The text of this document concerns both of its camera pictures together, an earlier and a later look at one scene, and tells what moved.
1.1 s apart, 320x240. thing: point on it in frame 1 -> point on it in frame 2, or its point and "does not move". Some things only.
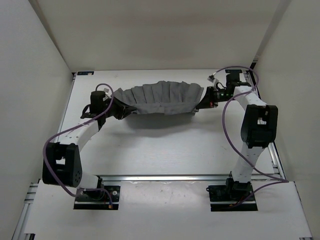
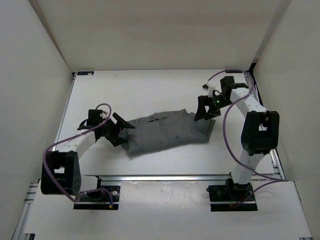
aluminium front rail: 165,178 does not move
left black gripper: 123,109 -> 114,138
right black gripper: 208,100 -> 203,100
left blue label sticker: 85,73 does not move
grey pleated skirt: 163,97 -> 163,130
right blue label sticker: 233,71 does not move
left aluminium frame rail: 21,227 does not move
